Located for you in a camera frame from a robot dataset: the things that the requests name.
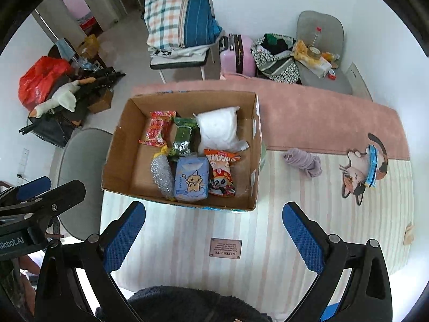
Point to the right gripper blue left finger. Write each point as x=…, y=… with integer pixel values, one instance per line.
x=120, y=235

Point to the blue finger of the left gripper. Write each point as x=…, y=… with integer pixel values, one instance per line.
x=34, y=188
x=60, y=199

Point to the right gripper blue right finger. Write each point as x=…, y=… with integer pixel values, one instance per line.
x=305, y=236

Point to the silver yellow scouring pad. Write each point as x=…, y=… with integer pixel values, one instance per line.
x=161, y=172

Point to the blue long snack packet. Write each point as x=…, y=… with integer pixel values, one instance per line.
x=372, y=155

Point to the blue cartoon tissue pack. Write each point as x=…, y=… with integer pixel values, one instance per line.
x=192, y=179

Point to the purple cloth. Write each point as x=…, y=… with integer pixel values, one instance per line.
x=307, y=162

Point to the red orange snack bag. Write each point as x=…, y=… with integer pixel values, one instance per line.
x=221, y=181

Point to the red patterned snack packet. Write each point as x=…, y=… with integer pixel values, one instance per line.
x=159, y=125

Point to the green wet wipes pack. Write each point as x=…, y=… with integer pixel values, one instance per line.
x=184, y=144

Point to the white soft pillow pack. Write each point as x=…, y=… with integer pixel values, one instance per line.
x=218, y=131

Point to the grey round chair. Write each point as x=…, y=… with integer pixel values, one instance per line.
x=83, y=159

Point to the brown mat label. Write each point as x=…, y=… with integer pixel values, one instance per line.
x=225, y=248

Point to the white goose plush toy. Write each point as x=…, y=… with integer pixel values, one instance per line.
x=64, y=97

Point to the pink striped cat mat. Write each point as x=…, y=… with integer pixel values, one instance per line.
x=172, y=248

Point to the red plastic bag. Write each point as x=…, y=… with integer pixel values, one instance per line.
x=36, y=84

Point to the small cardboard box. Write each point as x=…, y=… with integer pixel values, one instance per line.
x=103, y=103

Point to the open cardboard box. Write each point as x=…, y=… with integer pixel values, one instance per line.
x=127, y=167

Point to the black tripod stand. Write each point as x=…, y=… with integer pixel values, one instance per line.
x=106, y=77

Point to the white folding chair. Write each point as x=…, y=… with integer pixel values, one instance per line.
x=189, y=61

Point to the white tissue box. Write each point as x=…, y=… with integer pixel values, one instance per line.
x=319, y=67

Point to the yellow plastic bag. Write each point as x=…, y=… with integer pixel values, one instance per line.
x=300, y=53

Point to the black white patterned bag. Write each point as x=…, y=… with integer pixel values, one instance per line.
x=273, y=56

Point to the pink suitcase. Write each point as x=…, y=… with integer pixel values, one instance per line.
x=236, y=56

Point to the grey cushioned chair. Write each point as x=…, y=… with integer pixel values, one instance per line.
x=331, y=41

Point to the clear plastic bottle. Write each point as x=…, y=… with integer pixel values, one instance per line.
x=316, y=37

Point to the plaid folded quilt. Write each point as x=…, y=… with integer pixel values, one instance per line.
x=165, y=21

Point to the blue folded blanket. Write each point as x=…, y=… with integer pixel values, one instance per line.
x=200, y=26

